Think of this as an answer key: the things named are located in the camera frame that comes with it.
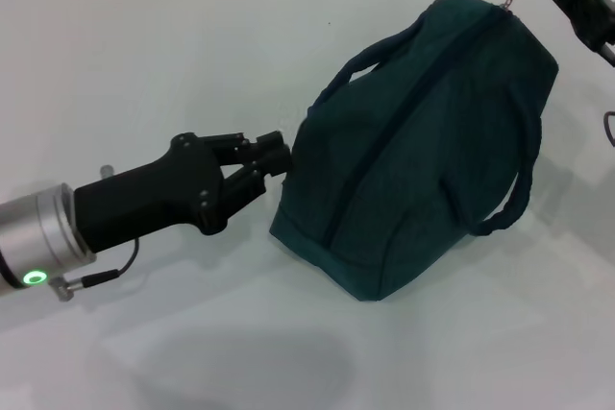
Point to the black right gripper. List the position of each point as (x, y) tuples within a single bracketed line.
[(593, 16)]

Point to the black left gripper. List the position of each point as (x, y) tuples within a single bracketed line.
[(154, 194)]

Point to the dark teal insulated lunch bag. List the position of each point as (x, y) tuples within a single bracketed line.
[(413, 155)]

